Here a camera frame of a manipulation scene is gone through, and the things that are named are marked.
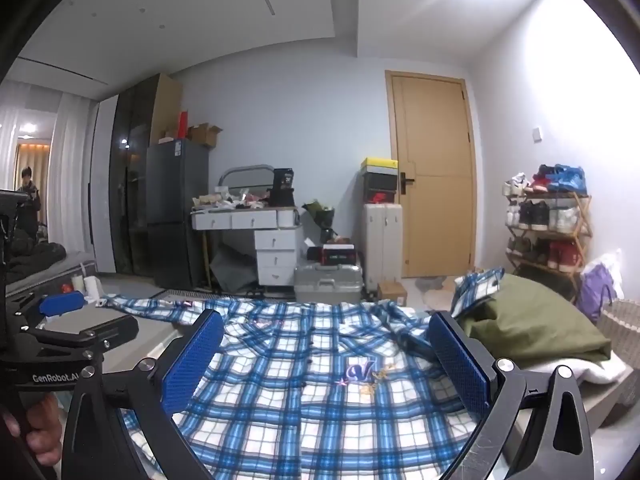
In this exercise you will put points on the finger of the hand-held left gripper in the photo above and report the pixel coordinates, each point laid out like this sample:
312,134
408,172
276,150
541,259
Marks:
62,305
87,334

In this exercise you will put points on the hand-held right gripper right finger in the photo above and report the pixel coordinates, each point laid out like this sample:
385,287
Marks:
460,365

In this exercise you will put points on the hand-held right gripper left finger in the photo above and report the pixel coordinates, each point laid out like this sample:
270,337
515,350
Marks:
195,362

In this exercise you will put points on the blue plaid shirt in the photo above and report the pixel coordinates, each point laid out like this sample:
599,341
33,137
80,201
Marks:
300,400

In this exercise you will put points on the dark clothes pile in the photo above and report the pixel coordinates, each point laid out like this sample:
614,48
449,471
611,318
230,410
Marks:
37,257

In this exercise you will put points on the person's left hand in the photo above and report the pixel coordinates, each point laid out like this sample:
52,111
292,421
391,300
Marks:
37,420

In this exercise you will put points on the white paper roll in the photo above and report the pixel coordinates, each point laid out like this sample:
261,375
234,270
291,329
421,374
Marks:
92,287

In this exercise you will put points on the olive green cloth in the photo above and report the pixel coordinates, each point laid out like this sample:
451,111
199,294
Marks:
540,320

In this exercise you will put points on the small cardboard box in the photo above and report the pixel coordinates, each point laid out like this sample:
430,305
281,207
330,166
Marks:
392,292

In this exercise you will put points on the white curtain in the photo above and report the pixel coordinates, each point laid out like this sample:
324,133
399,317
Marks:
72,175

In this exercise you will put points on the white blanket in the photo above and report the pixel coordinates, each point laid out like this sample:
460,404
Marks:
595,367

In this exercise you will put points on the white desk with drawers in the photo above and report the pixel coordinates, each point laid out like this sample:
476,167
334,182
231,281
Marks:
272,250

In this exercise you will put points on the small white cabinet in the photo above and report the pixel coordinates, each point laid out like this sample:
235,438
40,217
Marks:
382,245

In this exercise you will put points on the dark refrigerator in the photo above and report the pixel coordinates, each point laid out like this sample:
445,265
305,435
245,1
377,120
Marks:
177,210

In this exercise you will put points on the dark glass wardrobe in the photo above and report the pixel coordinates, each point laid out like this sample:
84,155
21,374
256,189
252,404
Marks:
132,170

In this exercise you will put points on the grey storage case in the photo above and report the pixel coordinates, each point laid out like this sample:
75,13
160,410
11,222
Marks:
327,285

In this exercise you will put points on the purple bag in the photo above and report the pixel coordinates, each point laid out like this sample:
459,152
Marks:
597,287

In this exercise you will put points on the black box with red trim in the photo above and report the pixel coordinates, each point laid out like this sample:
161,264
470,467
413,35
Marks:
339,255

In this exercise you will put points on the desk clutter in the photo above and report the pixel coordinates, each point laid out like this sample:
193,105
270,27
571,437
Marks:
230,201

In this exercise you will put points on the wicker laundry basket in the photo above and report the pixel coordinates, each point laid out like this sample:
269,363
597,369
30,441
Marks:
622,327

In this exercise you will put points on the wooden shoe rack with shoes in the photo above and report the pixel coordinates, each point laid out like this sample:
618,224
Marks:
540,215

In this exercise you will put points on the white plastic bag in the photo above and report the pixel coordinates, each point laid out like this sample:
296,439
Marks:
612,265

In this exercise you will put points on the red and black shoe box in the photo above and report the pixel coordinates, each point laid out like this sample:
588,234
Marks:
382,196

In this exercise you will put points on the dark flower bouquet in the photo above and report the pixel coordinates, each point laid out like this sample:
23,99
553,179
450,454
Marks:
320,215

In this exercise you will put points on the arched desk mirror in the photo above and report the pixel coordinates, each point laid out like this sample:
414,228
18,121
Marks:
245,175

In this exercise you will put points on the wooden door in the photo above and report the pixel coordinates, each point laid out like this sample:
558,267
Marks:
435,170

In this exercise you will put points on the yellow shoe box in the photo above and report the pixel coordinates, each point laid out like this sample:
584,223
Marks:
379,164

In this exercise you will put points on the open cardboard box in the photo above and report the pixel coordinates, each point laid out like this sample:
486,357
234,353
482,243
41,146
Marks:
204,135

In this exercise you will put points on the white light switch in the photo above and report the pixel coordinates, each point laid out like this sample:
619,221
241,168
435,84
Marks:
537,133

